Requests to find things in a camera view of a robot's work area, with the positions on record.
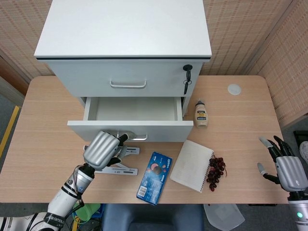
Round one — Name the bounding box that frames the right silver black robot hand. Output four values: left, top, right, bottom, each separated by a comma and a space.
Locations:
257, 135, 308, 193

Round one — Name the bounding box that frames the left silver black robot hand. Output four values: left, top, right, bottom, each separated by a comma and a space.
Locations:
83, 130, 137, 172

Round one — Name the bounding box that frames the white metal drawer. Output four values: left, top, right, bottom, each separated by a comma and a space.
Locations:
67, 96, 194, 143

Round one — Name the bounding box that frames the white drawer with key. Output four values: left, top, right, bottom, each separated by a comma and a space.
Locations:
45, 59, 203, 98

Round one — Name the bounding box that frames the white three-drawer cabinet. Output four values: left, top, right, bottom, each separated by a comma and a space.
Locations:
33, 0, 212, 143

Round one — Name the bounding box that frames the white shoe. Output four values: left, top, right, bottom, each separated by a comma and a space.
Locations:
299, 141, 308, 164

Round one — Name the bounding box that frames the blue Oreo cookie box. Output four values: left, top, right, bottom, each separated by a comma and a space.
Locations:
136, 151, 174, 206

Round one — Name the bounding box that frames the green plastic bucket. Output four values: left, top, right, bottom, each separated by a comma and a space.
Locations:
72, 203, 102, 222

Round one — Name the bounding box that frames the dark purple grape bunch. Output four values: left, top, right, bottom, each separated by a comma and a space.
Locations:
206, 156, 228, 192

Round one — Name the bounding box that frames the blue chair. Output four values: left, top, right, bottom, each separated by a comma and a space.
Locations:
102, 204, 205, 231

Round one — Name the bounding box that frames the translucent white plastic cover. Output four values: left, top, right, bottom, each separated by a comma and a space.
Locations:
204, 204, 246, 231

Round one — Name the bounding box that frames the white spiral lined notebook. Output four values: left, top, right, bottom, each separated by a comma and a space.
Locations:
169, 140, 215, 193

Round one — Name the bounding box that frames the beige sauce bottle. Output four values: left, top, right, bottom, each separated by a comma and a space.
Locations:
194, 99, 209, 129

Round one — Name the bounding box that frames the beige woven partition screen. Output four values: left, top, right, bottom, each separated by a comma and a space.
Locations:
0, 0, 308, 128

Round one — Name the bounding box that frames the white round cable grommet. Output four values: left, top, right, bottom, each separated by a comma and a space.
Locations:
227, 83, 242, 95

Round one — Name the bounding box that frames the hanging black key with ring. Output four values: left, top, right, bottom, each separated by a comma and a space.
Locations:
183, 71, 193, 95

